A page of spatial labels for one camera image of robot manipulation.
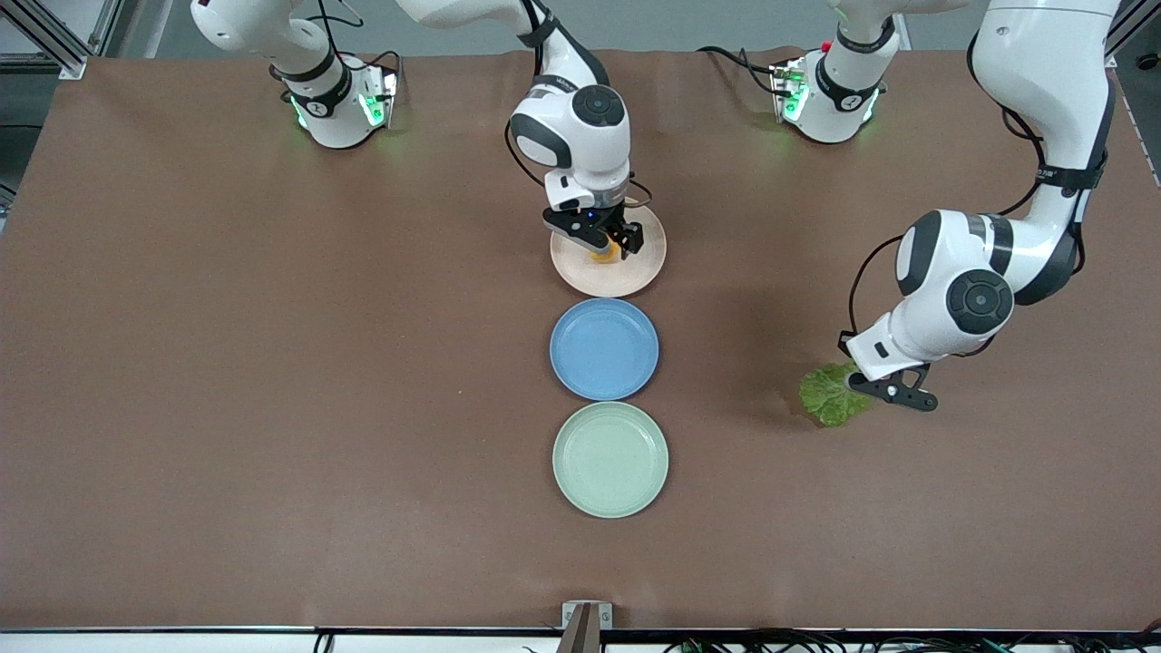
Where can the yellow lemon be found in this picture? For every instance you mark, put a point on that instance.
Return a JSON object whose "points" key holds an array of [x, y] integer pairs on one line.
{"points": [[602, 255]]}

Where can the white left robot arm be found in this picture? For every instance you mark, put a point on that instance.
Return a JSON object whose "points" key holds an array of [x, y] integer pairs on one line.
{"points": [[1034, 136]]}

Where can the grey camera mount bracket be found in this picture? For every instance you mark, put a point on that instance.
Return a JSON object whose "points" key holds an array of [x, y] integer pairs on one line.
{"points": [[587, 626]]}

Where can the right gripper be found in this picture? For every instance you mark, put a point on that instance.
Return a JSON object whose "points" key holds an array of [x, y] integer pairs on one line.
{"points": [[619, 226]]}

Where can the beige round plate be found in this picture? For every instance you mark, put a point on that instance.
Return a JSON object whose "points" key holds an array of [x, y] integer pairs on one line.
{"points": [[626, 277]]}

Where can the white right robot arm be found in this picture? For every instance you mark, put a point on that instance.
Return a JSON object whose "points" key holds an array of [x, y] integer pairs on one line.
{"points": [[580, 136]]}

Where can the silver arm base bracket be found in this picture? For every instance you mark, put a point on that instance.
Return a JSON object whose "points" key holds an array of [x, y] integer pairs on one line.
{"points": [[385, 95], [787, 91]]}

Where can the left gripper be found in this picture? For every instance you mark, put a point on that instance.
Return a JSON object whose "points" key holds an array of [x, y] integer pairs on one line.
{"points": [[843, 342]]}

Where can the pale green round plate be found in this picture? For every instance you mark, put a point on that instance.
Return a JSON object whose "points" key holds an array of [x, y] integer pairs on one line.
{"points": [[609, 460]]}

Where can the blue round plate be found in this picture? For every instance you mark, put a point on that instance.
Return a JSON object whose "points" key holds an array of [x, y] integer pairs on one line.
{"points": [[603, 349]]}

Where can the brown table cover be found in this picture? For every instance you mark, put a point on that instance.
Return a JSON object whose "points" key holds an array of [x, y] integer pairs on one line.
{"points": [[272, 499]]}

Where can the green lettuce leaf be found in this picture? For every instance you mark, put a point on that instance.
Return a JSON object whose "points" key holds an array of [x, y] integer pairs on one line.
{"points": [[825, 404]]}

